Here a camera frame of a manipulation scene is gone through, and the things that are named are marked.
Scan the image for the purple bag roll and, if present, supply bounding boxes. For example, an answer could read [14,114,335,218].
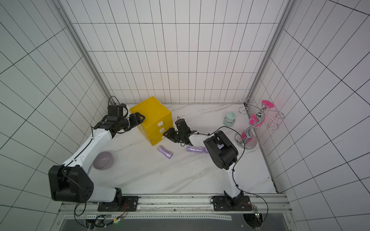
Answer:
[158,146,173,159]
[186,145,208,154]

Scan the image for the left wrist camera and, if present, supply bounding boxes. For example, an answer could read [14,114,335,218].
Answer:
[108,104,128,117]

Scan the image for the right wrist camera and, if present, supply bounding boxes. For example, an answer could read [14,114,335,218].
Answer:
[175,118,191,133]

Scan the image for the pale green jar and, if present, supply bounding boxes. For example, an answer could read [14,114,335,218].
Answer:
[223,112,236,127]

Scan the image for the pink metal cup rack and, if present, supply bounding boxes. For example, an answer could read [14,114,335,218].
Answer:
[235,98,285,150]

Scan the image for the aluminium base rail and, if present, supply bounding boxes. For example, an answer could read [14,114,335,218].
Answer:
[80,194,290,221]

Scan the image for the lavender bowl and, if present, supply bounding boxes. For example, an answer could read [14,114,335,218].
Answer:
[92,151,114,170]

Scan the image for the yellow plastic drawer cabinet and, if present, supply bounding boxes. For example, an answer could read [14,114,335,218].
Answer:
[130,97,173,146]

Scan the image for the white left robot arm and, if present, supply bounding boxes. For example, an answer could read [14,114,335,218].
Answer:
[48,104,145,204]

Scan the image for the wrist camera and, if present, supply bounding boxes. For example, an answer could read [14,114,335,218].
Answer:
[108,104,128,117]
[175,118,191,133]

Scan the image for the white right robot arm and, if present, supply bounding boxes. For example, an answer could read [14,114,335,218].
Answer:
[164,128,245,210]

